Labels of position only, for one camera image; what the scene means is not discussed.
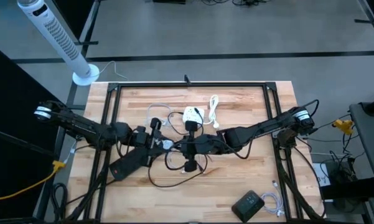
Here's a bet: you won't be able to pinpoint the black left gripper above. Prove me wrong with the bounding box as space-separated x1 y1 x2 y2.
133 117 172 166

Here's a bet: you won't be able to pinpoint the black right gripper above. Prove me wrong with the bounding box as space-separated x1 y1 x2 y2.
173 120 220 174

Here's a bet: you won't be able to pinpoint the small white USB charger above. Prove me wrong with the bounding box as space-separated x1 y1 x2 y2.
161 139 175 151

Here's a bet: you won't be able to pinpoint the white outlet cube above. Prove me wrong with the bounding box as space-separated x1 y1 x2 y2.
182 106 205 126

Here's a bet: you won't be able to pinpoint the black USB cable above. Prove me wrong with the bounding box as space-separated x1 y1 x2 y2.
167 107 206 136
147 149 210 189

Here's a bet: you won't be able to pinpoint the long black power strip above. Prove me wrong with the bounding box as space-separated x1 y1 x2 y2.
108 144 164 182

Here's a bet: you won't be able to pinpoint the white power cord with plug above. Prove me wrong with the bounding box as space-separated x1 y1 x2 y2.
204 94 220 129

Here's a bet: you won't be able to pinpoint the black charger box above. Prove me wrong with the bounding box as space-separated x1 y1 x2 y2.
230 190 266 223

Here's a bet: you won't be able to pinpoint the white paper sheet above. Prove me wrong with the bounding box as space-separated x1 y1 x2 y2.
312 162 331 187

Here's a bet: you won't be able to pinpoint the white tower fan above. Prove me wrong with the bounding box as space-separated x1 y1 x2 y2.
17 0 101 86

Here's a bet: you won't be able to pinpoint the black equipment box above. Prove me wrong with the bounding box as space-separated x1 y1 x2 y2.
322 157 374 209

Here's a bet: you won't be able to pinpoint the grey cart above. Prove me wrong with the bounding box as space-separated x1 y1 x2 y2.
348 96 374 224

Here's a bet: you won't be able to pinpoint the black cable bundle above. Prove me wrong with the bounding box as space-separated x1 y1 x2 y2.
63 149 121 223
275 146 327 222

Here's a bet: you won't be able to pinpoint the short white connector cable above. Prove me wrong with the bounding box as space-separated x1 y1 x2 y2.
63 141 79 165

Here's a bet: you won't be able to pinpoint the thin white fan cord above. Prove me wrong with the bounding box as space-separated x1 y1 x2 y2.
98 60 129 81

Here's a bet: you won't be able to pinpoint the yellow extension cable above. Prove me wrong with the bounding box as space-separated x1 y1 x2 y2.
0 160 67 203

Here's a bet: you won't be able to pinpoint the coiled thick black cable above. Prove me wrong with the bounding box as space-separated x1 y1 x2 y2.
50 182 70 222

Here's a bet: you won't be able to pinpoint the black floor cables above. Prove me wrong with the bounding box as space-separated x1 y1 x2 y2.
200 0 273 7

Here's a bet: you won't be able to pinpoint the yellow cable connector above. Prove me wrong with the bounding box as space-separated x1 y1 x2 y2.
332 119 355 136

